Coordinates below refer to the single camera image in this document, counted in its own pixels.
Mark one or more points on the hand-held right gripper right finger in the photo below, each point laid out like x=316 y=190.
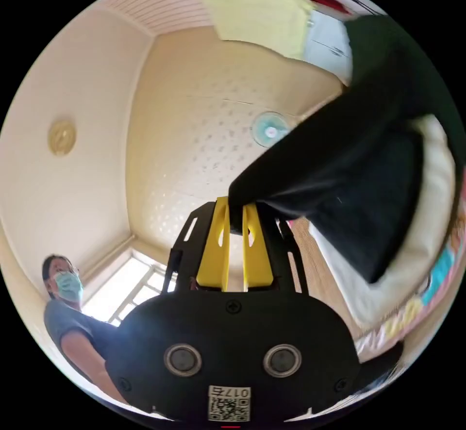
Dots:
x=256 y=259

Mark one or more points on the bed with woven mat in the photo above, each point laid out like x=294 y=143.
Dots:
x=309 y=270

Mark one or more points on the yellow curtain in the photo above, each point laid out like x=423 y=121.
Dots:
x=255 y=15

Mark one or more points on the person's right forearm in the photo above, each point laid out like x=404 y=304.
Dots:
x=105 y=379

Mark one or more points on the person's body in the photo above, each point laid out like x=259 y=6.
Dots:
x=67 y=319

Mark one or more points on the black pants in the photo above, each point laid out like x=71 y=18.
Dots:
x=346 y=182

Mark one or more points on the teal wall fan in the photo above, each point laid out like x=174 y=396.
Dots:
x=270 y=131

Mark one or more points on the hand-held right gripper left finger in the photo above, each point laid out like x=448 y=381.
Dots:
x=213 y=255

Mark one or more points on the window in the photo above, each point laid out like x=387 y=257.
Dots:
x=120 y=291

